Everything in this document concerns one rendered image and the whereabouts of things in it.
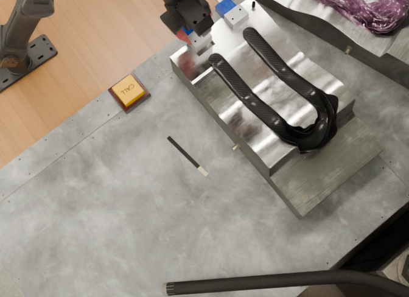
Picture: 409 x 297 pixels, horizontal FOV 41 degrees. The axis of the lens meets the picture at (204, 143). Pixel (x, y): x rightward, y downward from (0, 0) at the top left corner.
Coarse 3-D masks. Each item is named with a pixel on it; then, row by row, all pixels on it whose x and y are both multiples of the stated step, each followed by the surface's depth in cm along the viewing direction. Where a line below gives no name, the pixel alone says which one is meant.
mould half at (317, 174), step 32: (224, 32) 137; (192, 64) 135; (256, 64) 135; (288, 64) 135; (224, 96) 133; (288, 96) 130; (352, 96) 127; (224, 128) 137; (256, 128) 127; (352, 128) 132; (256, 160) 129; (288, 160) 130; (320, 160) 131; (352, 160) 131; (288, 192) 129; (320, 192) 129
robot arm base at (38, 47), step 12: (36, 48) 147; (48, 48) 147; (0, 60) 140; (24, 60) 142; (36, 60) 146; (48, 60) 147; (0, 72) 146; (12, 72) 145; (24, 72) 146; (0, 84) 145; (12, 84) 146
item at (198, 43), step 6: (186, 30) 132; (192, 30) 132; (192, 36) 131; (210, 36) 131; (192, 42) 131; (198, 42) 131; (204, 42) 132; (210, 42) 136; (192, 48) 135; (198, 48) 133
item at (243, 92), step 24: (264, 48) 136; (216, 72) 135; (288, 72) 134; (240, 96) 134; (312, 96) 129; (336, 96) 125; (264, 120) 128; (336, 120) 127; (288, 144) 123; (312, 144) 131
